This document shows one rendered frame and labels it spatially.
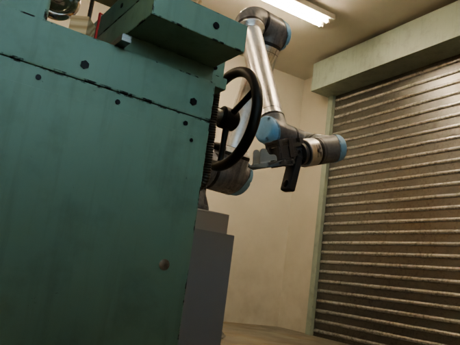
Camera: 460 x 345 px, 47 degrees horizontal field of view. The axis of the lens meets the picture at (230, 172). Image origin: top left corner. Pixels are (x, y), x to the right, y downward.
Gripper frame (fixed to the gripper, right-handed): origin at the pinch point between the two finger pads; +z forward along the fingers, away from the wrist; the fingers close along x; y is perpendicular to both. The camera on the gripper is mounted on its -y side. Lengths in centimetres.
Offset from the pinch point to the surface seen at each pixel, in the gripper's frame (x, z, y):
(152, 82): 30, 43, 21
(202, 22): 40, 35, 30
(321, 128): -274, -295, 27
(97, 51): 31, 54, 27
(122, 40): 33, 50, 28
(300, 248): -285, -251, -91
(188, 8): 40, 38, 32
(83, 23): 28, 54, 33
